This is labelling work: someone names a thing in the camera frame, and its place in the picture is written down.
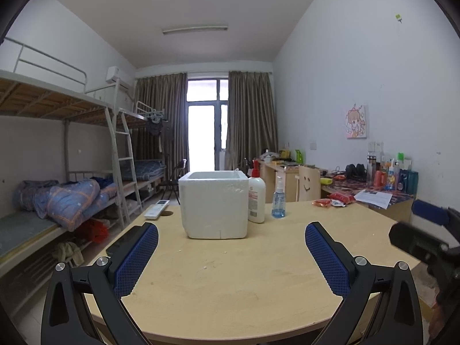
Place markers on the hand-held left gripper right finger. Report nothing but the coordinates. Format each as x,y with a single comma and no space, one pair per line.
327,258

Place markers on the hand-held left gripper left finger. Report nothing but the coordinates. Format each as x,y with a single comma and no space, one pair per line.
136,258

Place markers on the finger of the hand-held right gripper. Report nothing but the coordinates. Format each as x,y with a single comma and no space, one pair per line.
431,212
413,239

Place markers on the white foam box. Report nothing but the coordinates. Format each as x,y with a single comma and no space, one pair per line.
215,208

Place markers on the black phone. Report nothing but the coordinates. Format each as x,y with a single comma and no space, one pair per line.
120,242

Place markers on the desk with patterned cloth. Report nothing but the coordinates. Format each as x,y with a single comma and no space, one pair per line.
399,208

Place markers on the red bag under bed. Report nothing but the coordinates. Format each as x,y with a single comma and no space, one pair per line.
93,230

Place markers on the row of toiletry bottles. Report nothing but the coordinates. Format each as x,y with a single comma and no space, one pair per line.
393,176

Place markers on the white remote control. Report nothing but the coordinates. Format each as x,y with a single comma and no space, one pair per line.
157,209

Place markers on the small red snack packet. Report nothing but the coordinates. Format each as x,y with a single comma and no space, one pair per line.
321,204

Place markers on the printed paper sheet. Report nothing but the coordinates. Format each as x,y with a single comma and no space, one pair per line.
373,198

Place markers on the large red snack packet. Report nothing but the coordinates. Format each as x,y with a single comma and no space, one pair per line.
343,197

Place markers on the beige cloth on floor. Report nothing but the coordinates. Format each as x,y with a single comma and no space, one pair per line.
70,253

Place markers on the clear blue spray bottle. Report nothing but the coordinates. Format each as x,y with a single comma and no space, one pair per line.
278,205

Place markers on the wooden chair with smiley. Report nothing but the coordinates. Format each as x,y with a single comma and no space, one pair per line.
309,183

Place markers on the blue and orange plaid blanket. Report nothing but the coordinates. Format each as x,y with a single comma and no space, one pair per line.
75,197

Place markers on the black headphones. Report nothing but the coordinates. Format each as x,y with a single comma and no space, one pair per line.
355,171

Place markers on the black folding chair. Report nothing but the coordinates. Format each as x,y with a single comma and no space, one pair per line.
174,179

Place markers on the dark blue bedding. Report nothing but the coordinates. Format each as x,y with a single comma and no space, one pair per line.
143,169

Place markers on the white lotion bottle red pump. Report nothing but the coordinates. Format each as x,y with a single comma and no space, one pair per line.
257,201

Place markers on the white bunk bed ladder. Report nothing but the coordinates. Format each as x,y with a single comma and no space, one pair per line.
124,165

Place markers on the light wooden desk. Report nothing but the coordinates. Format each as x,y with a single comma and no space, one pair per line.
276,176

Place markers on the hanging dark clothes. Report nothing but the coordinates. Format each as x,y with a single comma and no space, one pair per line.
155,125

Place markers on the brown curtain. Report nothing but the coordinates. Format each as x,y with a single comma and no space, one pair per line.
251,122
160,125

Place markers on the distant white bunk bed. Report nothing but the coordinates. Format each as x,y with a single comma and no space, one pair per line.
143,115

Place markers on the glass balcony door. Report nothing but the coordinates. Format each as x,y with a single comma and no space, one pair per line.
206,133

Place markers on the white air conditioner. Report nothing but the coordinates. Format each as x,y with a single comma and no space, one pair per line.
118,77

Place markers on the white metal bunk bed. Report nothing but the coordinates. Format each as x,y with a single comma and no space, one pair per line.
43,100

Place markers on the ceiling tube light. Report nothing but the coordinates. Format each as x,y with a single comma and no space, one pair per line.
194,30

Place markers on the white wall sockets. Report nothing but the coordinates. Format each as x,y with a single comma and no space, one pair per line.
375,147

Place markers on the pink cartoon wall poster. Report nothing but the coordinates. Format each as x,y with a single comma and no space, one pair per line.
357,122

